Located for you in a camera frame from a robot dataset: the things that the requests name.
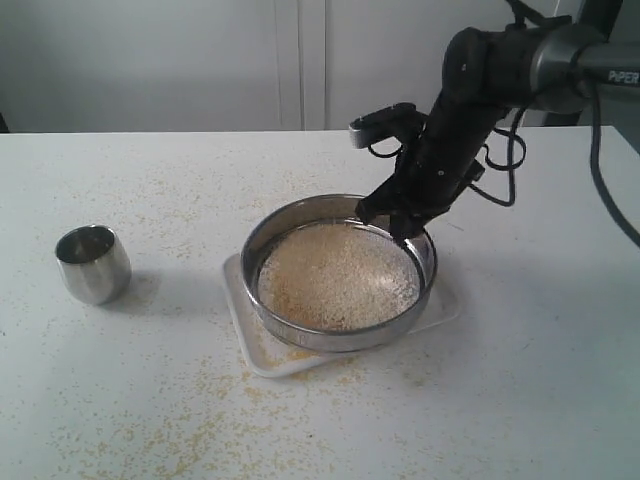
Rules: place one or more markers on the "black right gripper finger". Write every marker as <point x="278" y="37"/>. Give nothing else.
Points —
<point x="382" y="201"/>
<point x="406" y="226"/>

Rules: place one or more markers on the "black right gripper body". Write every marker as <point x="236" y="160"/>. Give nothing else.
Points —
<point x="437" y="171"/>

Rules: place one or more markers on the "white coarse grains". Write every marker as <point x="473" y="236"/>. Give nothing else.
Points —
<point x="338" y="277"/>

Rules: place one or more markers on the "round steel mesh sieve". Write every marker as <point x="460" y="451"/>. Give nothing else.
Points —
<point x="331" y="209"/>

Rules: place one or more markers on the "stainless steel cup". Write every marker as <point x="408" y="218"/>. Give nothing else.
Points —
<point x="93" y="264"/>

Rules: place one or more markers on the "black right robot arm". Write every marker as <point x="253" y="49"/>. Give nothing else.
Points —
<point x="489" y="81"/>

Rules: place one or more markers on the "white rectangular plastic tray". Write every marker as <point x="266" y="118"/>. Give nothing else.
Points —
<point x="268" y="357"/>

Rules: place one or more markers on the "white cabinet doors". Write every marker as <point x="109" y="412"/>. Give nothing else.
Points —
<point x="103" y="66"/>

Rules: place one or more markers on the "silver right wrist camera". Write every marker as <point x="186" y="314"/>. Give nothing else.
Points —
<point x="401" y="121"/>

